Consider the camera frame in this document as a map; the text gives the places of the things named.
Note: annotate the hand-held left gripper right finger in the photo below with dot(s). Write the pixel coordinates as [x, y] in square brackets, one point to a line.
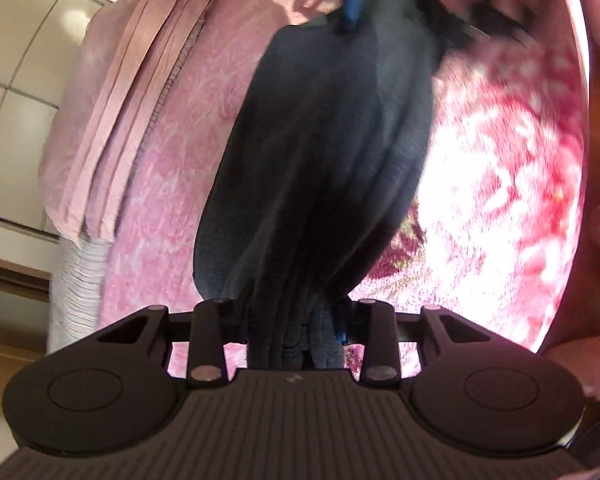
[339, 332]

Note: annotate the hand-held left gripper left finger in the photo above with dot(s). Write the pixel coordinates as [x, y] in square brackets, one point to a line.
[207, 335]

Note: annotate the dark navy garment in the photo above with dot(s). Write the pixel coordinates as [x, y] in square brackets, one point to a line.
[325, 160]

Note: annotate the pink patterned blanket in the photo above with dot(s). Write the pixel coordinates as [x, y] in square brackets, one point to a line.
[480, 185]

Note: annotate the pink pleated bed sheet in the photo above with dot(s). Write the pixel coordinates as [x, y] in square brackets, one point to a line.
[110, 125]

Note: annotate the white panelled wardrobe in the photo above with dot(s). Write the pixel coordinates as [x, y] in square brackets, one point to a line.
[15, 110]

